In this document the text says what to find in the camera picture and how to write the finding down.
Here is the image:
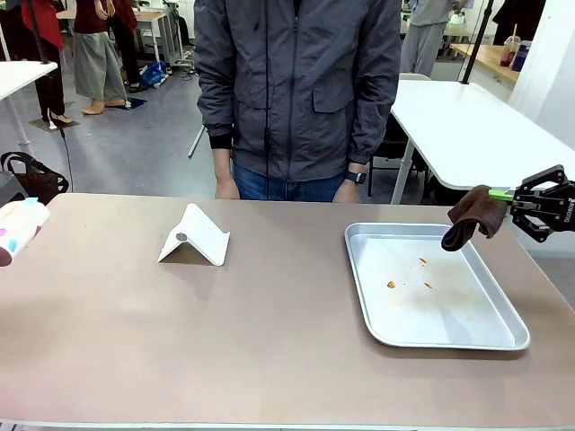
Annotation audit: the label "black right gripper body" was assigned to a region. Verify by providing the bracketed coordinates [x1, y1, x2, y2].
[558, 178, 575, 235]

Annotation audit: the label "brown cloth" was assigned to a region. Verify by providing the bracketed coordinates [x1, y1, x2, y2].
[440, 184, 509, 253]

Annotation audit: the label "person's right forearm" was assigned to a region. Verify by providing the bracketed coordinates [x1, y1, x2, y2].
[211, 147, 235, 177]

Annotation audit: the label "person's left hand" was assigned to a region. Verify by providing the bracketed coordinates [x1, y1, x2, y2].
[332, 179, 361, 205]

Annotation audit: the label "person's right hand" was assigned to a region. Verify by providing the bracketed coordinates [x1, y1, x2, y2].
[214, 172, 241, 200]

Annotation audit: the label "large white table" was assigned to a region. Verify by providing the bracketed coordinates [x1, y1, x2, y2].
[388, 79, 575, 206]

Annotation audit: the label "blue cup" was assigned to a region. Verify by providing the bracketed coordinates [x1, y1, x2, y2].
[510, 40, 533, 73]

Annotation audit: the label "wooden side desk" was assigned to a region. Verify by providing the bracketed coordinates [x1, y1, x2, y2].
[450, 43, 522, 85]

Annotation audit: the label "red drink cup with straw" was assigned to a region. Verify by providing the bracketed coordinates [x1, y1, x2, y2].
[498, 23, 523, 69]

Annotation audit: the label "silver metal tray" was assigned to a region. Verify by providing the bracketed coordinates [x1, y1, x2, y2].
[344, 222, 532, 352]

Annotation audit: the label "black pole with clamp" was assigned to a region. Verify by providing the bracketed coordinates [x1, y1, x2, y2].
[459, 0, 495, 86]

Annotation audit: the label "person in black clothes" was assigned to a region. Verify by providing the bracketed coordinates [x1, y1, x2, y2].
[491, 0, 547, 47]

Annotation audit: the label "person in grey clothes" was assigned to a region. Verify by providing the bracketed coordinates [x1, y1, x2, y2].
[398, 0, 452, 78]

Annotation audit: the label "blue jeans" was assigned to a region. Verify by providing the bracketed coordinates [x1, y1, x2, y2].
[230, 161, 360, 203]

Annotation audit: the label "grey zip jacket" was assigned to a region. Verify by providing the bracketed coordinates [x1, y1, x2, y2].
[193, 0, 403, 183]

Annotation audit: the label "white folded roller stand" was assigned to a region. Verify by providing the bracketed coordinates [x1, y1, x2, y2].
[156, 202, 232, 268]

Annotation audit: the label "blue bag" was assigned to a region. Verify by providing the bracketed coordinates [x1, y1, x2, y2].
[137, 61, 170, 89]

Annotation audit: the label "wooden background desk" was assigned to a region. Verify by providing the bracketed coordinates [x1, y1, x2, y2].
[56, 8, 184, 64]

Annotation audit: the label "person in grey skirt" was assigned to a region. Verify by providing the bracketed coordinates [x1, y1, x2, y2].
[73, 0, 130, 116]

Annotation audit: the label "black tote bag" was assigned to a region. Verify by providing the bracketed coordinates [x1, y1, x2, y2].
[0, 151, 71, 204]

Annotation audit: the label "person in red coat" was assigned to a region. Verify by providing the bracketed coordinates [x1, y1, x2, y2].
[0, 0, 75, 128]

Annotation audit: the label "black thin pole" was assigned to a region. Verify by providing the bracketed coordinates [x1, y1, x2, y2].
[24, 0, 51, 66]

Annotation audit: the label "small white table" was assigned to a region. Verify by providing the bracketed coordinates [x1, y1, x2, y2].
[0, 60, 59, 156]

